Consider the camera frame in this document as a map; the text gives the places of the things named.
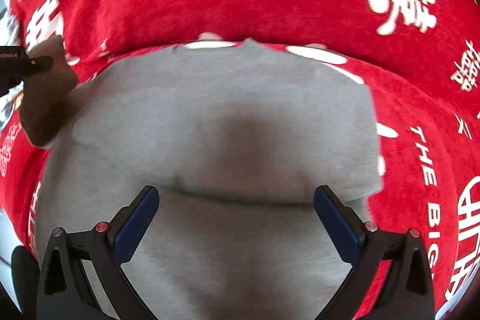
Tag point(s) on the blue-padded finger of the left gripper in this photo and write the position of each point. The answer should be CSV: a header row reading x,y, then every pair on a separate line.
x,y
32,66

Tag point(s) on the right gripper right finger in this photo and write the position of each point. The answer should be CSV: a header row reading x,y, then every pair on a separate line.
x,y
407,291

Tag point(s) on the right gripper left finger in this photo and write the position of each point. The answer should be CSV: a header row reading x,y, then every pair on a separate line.
x,y
64,291

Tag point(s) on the grey knit garment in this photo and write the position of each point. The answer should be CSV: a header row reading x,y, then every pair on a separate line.
x,y
236,140

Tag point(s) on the red printed blanket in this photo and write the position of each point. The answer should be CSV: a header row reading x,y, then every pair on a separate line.
x,y
418,58

